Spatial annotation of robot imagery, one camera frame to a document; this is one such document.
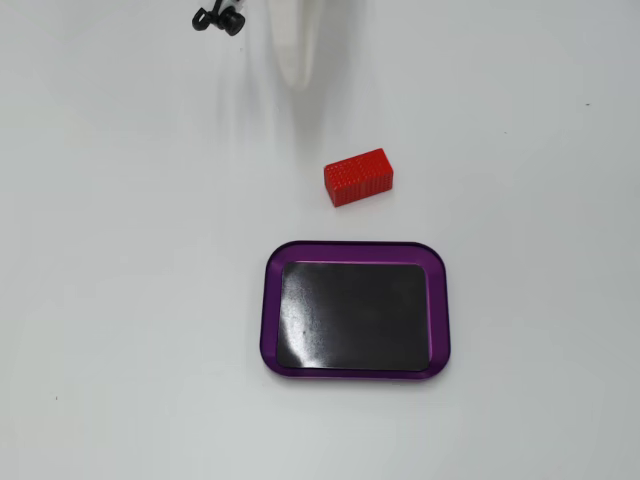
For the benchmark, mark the red textured cube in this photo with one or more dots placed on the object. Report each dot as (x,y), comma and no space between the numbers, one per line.
(360,175)

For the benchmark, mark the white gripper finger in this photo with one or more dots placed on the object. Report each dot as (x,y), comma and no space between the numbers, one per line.
(296,45)

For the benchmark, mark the purple metal tray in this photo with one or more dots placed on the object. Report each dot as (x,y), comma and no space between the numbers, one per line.
(270,310)

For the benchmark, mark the black tray mat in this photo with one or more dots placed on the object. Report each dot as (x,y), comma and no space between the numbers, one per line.
(360,315)

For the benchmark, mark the small black gripper camera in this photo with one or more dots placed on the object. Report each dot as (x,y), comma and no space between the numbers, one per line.
(227,20)

